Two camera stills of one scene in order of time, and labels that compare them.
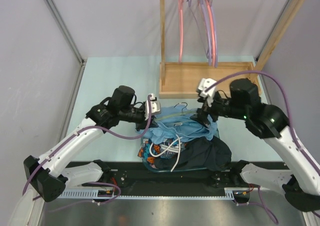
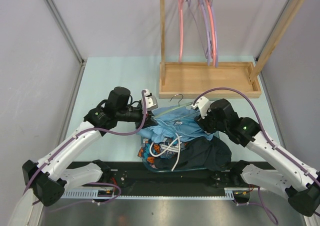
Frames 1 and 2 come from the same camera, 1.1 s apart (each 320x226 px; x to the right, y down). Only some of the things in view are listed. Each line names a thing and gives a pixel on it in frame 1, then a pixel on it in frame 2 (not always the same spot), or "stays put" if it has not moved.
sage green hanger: x=182 y=113 -> x=173 y=109
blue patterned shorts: x=151 y=151 stays put
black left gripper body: x=140 y=125 stays put
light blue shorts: x=176 y=121 stays put
